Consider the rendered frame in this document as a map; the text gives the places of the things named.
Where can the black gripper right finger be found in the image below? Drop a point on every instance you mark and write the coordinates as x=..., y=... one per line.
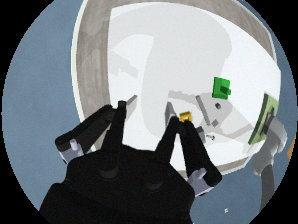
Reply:
x=201, y=172

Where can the yellow square nut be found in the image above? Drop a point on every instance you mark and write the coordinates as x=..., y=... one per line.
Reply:
x=185, y=114

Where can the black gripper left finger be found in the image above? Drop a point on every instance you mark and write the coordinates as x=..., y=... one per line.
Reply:
x=78, y=141

